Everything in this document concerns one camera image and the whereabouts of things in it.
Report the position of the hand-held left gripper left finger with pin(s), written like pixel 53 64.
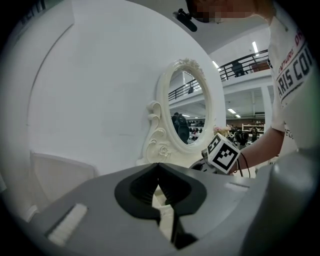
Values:
pixel 95 220

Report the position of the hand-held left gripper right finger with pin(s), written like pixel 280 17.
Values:
pixel 220 200

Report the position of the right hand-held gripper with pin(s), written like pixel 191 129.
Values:
pixel 222 155

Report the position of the person's right forearm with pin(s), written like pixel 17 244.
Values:
pixel 262 142

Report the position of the pink flower bouquet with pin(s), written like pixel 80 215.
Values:
pixel 221 130

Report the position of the white printed t-shirt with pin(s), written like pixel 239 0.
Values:
pixel 287 100

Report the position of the black balcony railing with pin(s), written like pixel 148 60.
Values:
pixel 240 66

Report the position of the oval mirror with ornate frame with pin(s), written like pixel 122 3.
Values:
pixel 162 112

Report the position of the black head-mounted camera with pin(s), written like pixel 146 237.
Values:
pixel 186 20

